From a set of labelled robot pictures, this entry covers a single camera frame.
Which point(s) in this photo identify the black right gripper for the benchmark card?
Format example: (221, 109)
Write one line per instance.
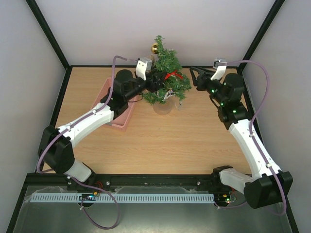
(200, 81)

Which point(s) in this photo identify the round wooden tree base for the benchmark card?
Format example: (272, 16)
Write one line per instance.
(163, 108)

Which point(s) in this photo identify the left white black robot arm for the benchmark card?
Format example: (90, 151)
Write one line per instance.
(57, 144)

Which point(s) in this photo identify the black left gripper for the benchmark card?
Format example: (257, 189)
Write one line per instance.
(156, 85)

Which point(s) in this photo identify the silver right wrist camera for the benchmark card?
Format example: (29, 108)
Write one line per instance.
(219, 62)

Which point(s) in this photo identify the clear plastic battery box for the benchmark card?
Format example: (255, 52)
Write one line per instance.
(179, 105)

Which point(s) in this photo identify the black front frame rail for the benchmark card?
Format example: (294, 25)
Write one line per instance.
(109, 182)

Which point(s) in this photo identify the small green christmas tree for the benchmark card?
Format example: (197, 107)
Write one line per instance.
(170, 77)

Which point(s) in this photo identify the red ribbon bow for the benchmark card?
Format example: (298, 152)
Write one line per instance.
(174, 73)

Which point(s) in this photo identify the pink perforated plastic basket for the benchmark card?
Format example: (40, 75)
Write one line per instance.
(122, 121)

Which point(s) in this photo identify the gold bauble ornament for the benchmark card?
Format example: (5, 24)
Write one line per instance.
(154, 48)

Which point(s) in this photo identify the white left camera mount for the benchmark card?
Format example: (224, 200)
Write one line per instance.
(141, 72)

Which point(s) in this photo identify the light blue slotted cable duct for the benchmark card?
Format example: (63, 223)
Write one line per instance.
(122, 198)

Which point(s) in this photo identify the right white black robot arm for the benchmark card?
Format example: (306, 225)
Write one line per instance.
(267, 184)

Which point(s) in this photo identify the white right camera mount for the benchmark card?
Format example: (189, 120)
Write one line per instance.
(220, 71)

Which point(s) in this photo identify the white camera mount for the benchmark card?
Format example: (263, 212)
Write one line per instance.
(220, 71)
(141, 72)

